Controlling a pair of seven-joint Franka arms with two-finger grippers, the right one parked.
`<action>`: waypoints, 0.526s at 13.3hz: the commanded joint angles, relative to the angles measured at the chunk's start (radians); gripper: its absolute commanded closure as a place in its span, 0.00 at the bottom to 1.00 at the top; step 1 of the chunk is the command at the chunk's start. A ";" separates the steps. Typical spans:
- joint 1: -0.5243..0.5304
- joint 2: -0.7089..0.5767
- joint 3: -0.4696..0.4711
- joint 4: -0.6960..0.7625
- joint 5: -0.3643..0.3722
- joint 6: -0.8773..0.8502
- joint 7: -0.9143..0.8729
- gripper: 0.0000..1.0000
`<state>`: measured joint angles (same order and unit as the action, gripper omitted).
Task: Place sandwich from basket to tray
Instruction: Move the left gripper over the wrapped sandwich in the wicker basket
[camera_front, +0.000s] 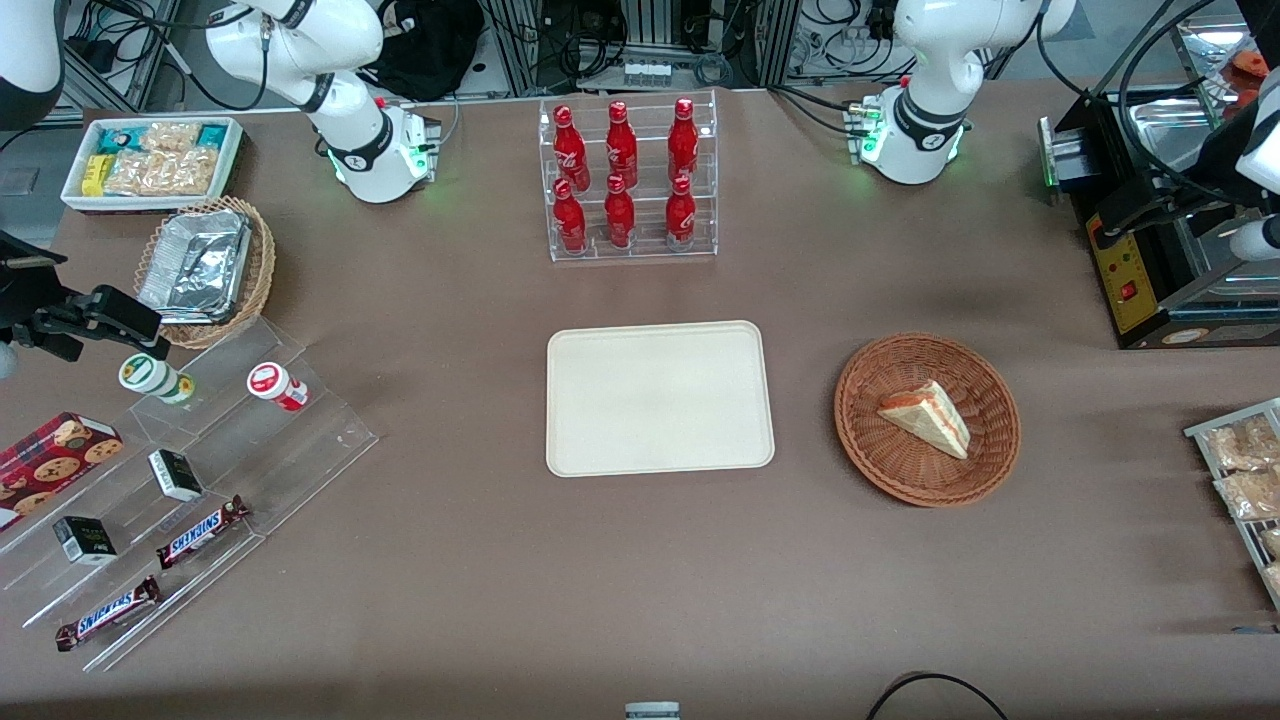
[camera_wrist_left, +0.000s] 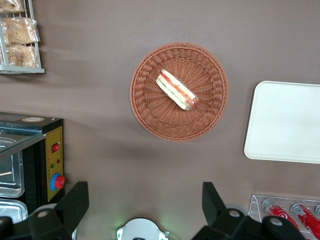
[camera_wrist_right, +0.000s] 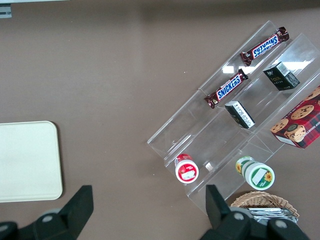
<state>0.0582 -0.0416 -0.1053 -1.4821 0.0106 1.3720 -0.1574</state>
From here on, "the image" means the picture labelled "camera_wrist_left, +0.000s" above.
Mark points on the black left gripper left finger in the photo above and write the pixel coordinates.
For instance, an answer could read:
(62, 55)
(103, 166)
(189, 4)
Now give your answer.
(50, 222)

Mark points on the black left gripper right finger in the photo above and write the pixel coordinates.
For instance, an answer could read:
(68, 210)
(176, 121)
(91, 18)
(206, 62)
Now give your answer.
(232, 225)

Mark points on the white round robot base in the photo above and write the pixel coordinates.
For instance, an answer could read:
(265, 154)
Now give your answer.
(141, 228)

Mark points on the cream rectangular plastic tray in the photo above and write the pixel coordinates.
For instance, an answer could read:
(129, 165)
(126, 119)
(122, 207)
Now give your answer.
(285, 122)

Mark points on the brown round wicker basket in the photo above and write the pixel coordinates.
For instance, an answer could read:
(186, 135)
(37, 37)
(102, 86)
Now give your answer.
(160, 117)

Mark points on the wrapped layered sandwich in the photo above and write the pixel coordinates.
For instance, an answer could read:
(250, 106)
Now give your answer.
(176, 89)

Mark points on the clear acrylic bottle holder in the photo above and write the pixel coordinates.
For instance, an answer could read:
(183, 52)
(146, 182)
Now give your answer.
(256, 203)

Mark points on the red round knob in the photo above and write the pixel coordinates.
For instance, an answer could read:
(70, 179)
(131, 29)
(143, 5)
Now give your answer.
(60, 182)

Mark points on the red cola bottle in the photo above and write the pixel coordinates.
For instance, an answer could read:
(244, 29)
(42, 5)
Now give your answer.
(306, 217)
(278, 211)

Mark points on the black glass food warmer cabinet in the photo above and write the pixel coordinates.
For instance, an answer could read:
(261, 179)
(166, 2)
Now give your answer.
(53, 140)

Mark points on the wrapped bread package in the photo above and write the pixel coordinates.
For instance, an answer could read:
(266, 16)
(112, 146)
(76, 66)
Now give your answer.
(23, 56)
(21, 31)
(11, 5)

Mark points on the red rocker switch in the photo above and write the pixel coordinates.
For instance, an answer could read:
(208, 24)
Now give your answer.
(55, 148)

